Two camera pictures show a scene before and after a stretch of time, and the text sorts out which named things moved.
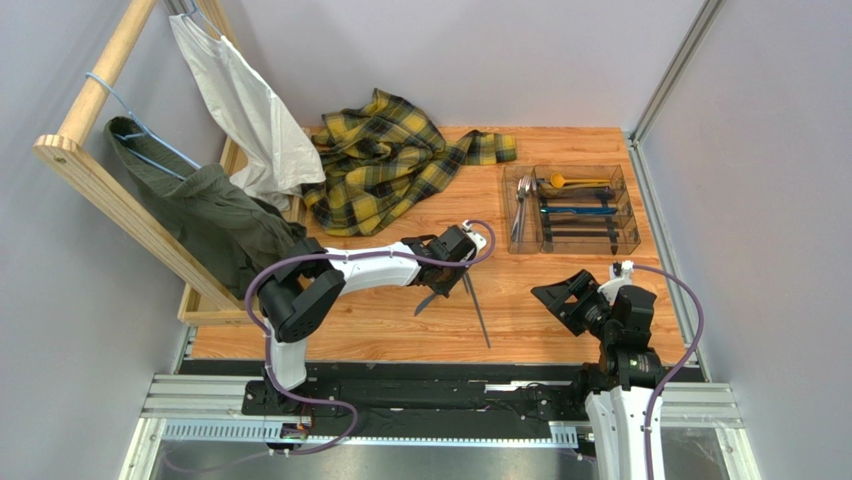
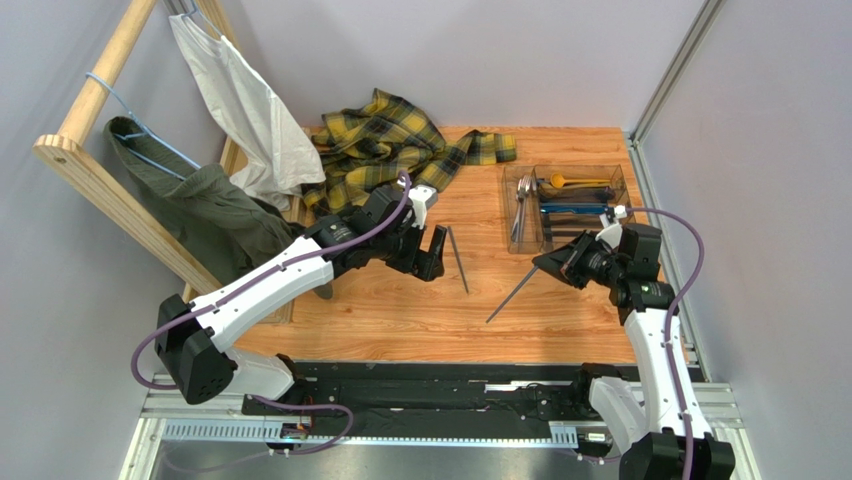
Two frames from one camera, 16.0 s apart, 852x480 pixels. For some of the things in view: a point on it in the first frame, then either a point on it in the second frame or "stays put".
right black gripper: [575, 304] to [572, 259]
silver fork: [523, 189] stays put
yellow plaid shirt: [383, 157] stays put
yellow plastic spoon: [557, 180] stays put
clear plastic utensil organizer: [585, 209] stays put
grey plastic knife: [468, 284] to [513, 291]
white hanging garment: [278, 166] stays put
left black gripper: [443, 289] to [426, 265]
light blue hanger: [144, 131] stays put
